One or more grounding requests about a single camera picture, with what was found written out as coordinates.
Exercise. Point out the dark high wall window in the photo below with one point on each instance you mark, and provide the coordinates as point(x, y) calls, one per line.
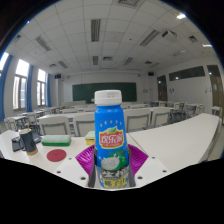
point(186, 73)

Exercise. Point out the black wall speaker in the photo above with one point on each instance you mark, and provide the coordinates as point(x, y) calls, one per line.
point(58, 76)
point(151, 73)

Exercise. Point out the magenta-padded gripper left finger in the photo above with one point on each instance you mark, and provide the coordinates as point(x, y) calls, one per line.
point(68, 170)

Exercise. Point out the blue white-capped drink bottle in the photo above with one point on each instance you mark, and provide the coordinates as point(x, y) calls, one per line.
point(111, 133)

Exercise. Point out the group of classroom chairs and desks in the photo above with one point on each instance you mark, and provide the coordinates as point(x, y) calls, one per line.
point(55, 125)

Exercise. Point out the flat round red coaster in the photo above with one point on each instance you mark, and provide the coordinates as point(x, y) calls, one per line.
point(56, 155)

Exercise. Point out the wooden stick in mug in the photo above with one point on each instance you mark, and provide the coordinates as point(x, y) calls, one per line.
point(28, 126)

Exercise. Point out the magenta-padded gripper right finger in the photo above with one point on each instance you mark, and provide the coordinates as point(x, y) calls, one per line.
point(151, 168)

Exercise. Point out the white-framed window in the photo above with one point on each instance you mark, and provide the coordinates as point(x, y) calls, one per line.
point(20, 85)
point(41, 88)

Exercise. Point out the group of ceiling lights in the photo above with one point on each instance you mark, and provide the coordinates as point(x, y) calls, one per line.
point(95, 30)

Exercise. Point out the green chalkboard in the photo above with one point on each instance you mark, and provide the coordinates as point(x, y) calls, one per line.
point(83, 91)

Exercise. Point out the dark classroom door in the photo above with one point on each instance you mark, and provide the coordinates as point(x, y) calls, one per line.
point(162, 88)

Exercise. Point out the dark mug with cork base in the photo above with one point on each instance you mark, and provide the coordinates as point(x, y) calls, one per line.
point(28, 142)

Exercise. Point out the ceiling projector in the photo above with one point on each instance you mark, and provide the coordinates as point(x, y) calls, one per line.
point(169, 33)

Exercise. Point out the blue curtain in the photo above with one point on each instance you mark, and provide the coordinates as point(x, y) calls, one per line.
point(48, 90)
point(29, 88)
point(4, 86)

